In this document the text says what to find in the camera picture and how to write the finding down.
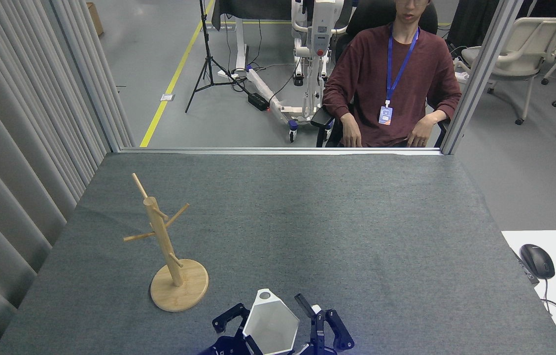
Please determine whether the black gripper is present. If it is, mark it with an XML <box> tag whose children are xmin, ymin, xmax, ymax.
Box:
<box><xmin>294</xmin><ymin>293</ymin><xmax>356</xmax><ymax>355</ymax></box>
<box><xmin>198</xmin><ymin>303</ymin><xmax>262</xmax><ymax>355</ymax></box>

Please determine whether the white hexagonal cup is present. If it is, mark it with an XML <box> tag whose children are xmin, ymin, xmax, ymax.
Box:
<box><xmin>242</xmin><ymin>288</ymin><xmax>301</xmax><ymax>355</ymax></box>

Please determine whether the wooden cup rack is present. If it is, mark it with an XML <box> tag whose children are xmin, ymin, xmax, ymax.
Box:
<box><xmin>123</xmin><ymin>173</ymin><xmax>209</xmax><ymax>313</ymax></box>

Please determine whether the person's right hand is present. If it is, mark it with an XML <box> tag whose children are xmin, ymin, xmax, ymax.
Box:
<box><xmin>341</xmin><ymin>114</ymin><xmax>364</xmax><ymax>148</ymax></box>

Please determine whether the person's left hand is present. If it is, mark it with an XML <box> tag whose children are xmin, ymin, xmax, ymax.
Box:
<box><xmin>406</xmin><ymin>117</ymin><xmax>436</xmax><ymax>148</ymax></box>

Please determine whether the grey table cloth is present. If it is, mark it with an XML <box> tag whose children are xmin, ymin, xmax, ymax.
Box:
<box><xmin>0</xmin><ymin>152</ymin><xmax>556</xmax><ymax>355</ymax></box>

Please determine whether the black flat device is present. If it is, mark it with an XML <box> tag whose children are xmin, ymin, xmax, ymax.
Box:
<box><xmin>511</xmin><ymin>248</ymin><xmax>540</xmax><ymax>286</ymax></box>

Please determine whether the black computer mouse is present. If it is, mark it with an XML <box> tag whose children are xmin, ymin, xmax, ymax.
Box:
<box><xmin>520</xmin><ymin>244</ymin><xmax>556</xmax><ymax>280</ymax></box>

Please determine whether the black power strip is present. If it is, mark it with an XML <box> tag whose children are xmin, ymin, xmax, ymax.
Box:
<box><xmin>248</xmin><ymin>92</ymin><xmax>270</xmax><ymax>111</ymax></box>

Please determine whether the person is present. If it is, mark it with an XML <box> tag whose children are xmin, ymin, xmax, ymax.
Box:
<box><xmin>322</xmin><ymin>0</ymin><xmax>462</xmax><ymax>148</ymax></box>

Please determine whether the grey curtain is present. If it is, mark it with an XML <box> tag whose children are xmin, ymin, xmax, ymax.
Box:
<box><xmin>0</xmin><ymin>0</ymin><xmax>136</xmax><ymax>355</ymax></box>

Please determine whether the black tripod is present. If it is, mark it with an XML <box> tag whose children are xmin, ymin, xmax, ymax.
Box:
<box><xmin>185</xmin><ymin>0</ymin><xmax>254</xmax><ymax>114</ymax></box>

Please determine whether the white wheeled stand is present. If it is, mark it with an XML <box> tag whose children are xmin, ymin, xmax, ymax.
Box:
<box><xmin>246</xmin><ymin>0</ymin><xmax>348</xmax><ymax>143</ymax></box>

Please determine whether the black office chair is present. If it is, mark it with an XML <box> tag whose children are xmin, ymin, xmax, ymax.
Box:
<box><xmin>310</xmin><ymin>0</ymin><xmax>449</xmax><ymax>148</ymax></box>

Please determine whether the desk with black cover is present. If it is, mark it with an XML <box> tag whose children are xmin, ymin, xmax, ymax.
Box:
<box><xmin>211</xmin><ymin>0</ymin><xmax>294</xmax><ymax>80</ymax></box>

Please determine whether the black hanging cloth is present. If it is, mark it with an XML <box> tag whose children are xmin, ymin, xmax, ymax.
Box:
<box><xmin>447</xmin><ymin>0</ymin><xmax>505</xmax><ymax>49</ymax></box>

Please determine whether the cardboard box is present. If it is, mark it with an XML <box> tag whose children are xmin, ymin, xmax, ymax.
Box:
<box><xmin>86</xmin><ymin>2</ymin><xmax>104</xmax><ymax>36</ymax></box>

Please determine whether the white plastic wheeled chair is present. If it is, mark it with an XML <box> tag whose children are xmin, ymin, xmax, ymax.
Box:
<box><xmin>461</xmin><ymin>17</ymin><xmax>556</xmax><ymax>125</ymax></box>

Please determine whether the silver table rail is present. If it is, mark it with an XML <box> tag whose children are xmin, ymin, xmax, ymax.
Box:
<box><xmin>119</xmin><ymin>147</ymin><xmax>444</xmax><ymax>156</ymax></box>

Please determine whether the blue lanyard with badge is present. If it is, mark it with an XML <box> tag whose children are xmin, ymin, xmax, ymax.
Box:
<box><xmin>378</xmin><ymin>25</ymin><xmax>421</xmax><ymax>126</ymax></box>

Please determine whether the silver post beside person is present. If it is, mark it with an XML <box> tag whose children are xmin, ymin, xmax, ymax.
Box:
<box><xmin>440</xmin><ymin>0</ymin><xmax>526</xmax><ymax>156</ymax></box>

